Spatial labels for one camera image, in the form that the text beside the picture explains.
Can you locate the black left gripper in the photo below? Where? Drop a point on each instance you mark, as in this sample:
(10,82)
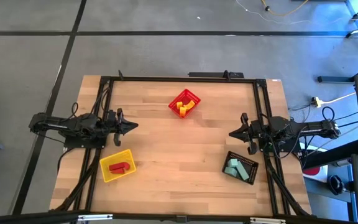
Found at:
(113,126)

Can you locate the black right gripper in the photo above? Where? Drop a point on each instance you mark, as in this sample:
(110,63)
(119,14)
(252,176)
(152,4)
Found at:
(258,132)

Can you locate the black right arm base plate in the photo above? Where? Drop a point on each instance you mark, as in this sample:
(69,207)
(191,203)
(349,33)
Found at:
(291,147)

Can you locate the red plastic basket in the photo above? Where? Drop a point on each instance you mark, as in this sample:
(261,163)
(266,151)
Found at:
(174,107)

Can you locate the yellow plastic basket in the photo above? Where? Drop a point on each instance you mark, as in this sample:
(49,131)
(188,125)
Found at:
(107,175)

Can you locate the silver beam bracket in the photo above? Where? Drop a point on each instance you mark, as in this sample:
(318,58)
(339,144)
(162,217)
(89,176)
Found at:
(95,217)
(267,220)

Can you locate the black floor stand foot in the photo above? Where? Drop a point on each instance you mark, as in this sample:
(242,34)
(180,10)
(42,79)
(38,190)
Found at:
(336,79)

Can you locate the red round object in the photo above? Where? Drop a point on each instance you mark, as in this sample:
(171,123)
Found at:
(311,171)

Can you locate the black rig beam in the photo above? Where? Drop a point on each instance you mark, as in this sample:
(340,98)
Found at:
(26,217)

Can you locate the yellow arch block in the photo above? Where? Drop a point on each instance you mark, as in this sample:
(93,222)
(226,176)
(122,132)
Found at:
(190,104)

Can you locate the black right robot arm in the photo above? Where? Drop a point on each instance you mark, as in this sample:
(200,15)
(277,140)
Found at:
(309,130)

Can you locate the black diagonal stand beam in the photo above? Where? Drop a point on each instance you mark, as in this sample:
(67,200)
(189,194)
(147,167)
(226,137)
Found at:
(334,154)

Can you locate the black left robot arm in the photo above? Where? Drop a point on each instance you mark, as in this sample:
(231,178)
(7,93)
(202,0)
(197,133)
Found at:
(73,126)

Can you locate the black depth camera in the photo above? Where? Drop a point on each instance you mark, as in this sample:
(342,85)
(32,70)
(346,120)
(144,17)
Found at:
(181,219)

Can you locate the long red block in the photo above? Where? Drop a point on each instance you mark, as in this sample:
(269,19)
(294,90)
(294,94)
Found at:
(115,166)

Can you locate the long teal block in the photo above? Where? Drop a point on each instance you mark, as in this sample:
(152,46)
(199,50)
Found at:
(242,171)

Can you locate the black plastic basket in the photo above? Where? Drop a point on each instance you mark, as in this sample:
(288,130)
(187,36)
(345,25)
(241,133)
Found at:
(250,165)

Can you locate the black frame bracket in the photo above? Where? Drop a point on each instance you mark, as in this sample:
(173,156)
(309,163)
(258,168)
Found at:
(210,75)

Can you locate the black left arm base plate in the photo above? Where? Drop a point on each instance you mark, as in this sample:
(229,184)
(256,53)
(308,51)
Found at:
(85,143)

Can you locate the small teal block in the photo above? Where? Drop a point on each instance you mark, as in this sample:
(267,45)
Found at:
(230,171)
(233,162)

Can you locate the black headphones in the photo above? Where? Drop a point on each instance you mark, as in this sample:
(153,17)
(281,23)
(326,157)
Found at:
(337,185)

